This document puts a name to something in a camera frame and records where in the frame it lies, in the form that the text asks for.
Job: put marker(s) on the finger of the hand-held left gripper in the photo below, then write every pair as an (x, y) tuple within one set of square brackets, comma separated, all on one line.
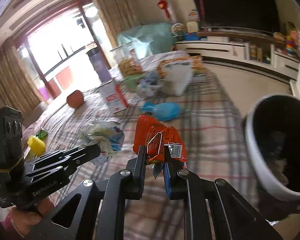
[(90, 148), (52, 171)]

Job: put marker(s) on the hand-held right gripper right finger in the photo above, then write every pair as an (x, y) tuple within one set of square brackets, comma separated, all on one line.
[(168, 180)]

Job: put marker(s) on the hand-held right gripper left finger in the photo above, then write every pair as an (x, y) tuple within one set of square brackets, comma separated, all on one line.
[(141, 162)]

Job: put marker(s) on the white blue wrapper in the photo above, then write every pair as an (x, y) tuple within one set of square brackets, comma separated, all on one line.
[(100, 135)]

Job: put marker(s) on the orange snack wrapper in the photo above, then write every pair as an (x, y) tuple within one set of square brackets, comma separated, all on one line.
[(152, 135)]

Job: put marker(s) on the red and white small box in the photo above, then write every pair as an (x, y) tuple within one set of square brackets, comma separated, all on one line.
[(112, 97)]

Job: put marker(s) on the blue plastic bag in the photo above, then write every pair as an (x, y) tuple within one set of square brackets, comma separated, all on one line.
[(165, 110)]

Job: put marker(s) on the white bin with black liner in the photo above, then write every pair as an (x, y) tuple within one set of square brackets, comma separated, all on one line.
[(255, 165)]

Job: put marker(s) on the white plastic bag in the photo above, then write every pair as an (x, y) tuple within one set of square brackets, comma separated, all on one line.
[(177, 80)]

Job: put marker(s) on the person's left hand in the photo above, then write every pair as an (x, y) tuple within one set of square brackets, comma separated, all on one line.
[(27, 220)]

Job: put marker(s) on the green foil packet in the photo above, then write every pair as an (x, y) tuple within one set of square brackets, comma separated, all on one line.
[(43, 133)]

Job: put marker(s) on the red apple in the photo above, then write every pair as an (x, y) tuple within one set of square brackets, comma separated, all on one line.
[(75, 99)]

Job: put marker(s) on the beige curtain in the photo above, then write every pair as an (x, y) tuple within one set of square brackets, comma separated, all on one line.
[(12, 80), (115, 12)]

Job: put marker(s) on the purple water bottle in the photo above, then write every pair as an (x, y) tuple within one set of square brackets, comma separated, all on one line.
[(97, 62)]

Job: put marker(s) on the clear jar of cookies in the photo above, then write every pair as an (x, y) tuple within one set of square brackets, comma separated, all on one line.
[(127, 65)]

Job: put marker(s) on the teal covered sofa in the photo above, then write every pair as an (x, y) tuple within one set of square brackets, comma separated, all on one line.
[(150, 37)]

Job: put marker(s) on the dark balcony hanging clothes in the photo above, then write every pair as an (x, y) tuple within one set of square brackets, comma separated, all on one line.
[(80, 23)]

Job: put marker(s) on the blue toy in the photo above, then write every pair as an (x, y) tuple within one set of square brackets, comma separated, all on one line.
[(191, 37)]

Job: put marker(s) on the white television cabinet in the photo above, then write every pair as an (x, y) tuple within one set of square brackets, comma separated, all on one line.
[(215, 47)]

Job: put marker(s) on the small toy fan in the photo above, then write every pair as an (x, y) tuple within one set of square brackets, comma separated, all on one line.
[(178, 28)]

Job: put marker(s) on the colourful arcade toy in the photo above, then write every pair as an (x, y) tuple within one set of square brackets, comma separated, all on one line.
[(193, 15)]

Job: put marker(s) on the black flat television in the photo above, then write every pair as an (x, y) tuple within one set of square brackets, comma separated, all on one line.
[(240, 5)]

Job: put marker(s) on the wooden balcony door frame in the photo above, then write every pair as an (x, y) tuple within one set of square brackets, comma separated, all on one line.
[(47, 17)]

